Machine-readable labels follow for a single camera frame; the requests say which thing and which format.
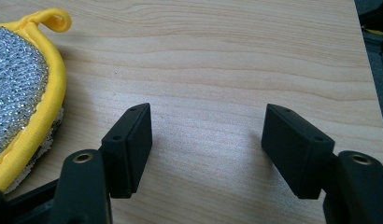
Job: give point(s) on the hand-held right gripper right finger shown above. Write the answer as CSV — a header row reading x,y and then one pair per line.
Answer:
x,y
297,149

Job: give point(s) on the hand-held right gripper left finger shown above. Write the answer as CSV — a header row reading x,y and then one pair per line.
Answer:
x,y
127,152

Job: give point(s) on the dark metal stand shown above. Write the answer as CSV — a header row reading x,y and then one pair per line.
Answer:
x,y
375,53

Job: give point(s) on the yellow-edged silver scouring pad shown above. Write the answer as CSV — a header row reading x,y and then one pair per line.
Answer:
x,y
20,87

